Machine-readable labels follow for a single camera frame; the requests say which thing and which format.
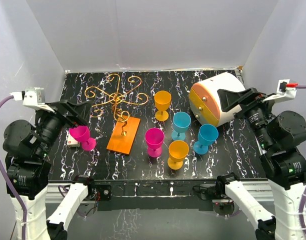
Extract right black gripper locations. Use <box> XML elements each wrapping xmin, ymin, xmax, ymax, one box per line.
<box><xmin>217</xmin><ymin>86</ymin><xmax>277</xmax><ymax>149</ymax></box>

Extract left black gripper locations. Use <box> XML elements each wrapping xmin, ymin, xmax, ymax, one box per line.
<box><xmin>35</xmin><ymin>98</ymin><xmax>92</xmax><ymax>157</ymax></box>

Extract teal wine glass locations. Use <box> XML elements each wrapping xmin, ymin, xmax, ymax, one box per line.
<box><xmin>171</xmin><ymin>111</ymin><xmax>191</xmax><ymax>141</ymax></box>

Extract yellow wine glass back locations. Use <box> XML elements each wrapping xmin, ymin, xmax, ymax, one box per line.
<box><xmin>154</xmin><ymin>90</ymin><xmax>172</xmax><ymax>122</ymax></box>

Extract yellow wine glass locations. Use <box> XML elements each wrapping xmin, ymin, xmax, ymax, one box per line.
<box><xmin>154</xmin><ymin>90</ymin><xmax>172</xmax><ymax>122</ymax></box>
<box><xmin>167</xmin><ymin>140</ymin><xmax>189</xmax><ymax>170</ymax></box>

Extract pink wine glass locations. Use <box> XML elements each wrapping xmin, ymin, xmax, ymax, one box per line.
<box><xmin>145</xmin><ymin>128</ymin><xmax>165</xmax><ymax>158</ymax></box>
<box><xmin>69</xmin><ymin>125</ymin><xmax>97</xmax><ymax>151</ymax></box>

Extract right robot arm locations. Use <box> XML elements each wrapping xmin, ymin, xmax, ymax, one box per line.
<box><xmin>215</xmin><ymin>83</ymin><xmax>306</xmax><ymax>240</ymax></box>

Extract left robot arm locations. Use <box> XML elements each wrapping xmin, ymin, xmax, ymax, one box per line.
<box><xmin>3</xmin><ymin>100</ymin><xmax>97</xmax><ymax>240</ymax></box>

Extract blue wine glass right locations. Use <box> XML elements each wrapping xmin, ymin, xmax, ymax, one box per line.
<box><xmin>193</xmin><ymin>124</ymin><xmax>219</xmax><ymax>155</ymax></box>

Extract yellow wine glass front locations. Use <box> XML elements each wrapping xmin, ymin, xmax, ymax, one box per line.
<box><xmin>167</xmin><ymin>140</ymin><xmax>189</xmax><ymax>170</ymax></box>

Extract white round drawer cabinet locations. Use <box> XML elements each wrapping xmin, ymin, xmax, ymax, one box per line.
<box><xmin>189</xmin><ymin>72</ymin><xmax>246</xmax><ymax>127</ymax></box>

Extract small white red box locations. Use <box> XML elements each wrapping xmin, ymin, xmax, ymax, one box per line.
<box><xmin>66</xmin><ymin>134</ymin><xmax>80</xmax><ymax>148</ymax></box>

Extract gold wire wine glass rack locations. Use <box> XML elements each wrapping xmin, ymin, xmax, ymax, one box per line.
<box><xmin>84</xmin><ymin>73</ymin><xmax>149</xmax><ymax>156</ymax></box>

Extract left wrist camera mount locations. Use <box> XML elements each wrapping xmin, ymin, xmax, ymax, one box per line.
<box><xmin>10</xmin><ymin>87</ymin><xmax>55</xmax><ymax>113</ymax></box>

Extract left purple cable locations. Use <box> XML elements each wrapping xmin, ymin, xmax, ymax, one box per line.
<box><xmin>0</xmin><ymin>95</ymin><xmax>29</xmax><ymax>240</ymax></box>

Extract aluminium front rail frame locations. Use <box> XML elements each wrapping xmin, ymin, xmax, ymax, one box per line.
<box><xmin>46</xmin><ymin>178</ymin><xmax>273</xmax><ymax>211</ymax></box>

